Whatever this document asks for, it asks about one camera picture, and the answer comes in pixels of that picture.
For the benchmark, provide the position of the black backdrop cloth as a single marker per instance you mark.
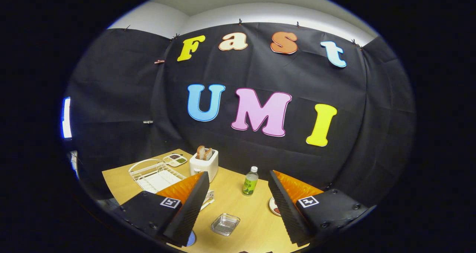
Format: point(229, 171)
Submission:
point(297, 82)

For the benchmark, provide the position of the blue plate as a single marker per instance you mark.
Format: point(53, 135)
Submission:
point(191, 239)

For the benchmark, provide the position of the white toaster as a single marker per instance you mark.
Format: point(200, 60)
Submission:
point(202, 167)

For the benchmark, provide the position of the green label drink bottle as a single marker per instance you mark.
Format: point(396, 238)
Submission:
point(250, 186)

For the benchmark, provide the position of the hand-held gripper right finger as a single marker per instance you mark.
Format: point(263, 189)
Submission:
point(288, 216)

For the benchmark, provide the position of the bright window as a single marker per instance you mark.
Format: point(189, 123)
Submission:
point(66, 117)

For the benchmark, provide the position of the compartment seasoning tray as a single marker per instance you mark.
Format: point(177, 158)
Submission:
point(174, 160)

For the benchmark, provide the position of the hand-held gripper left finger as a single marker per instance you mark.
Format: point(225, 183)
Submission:
point(186, 219)

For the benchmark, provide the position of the toast bread slice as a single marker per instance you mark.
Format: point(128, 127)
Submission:
point(200, 152)
point(208, 154)

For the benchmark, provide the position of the cream plate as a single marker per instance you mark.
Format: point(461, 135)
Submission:
point(272, 204)

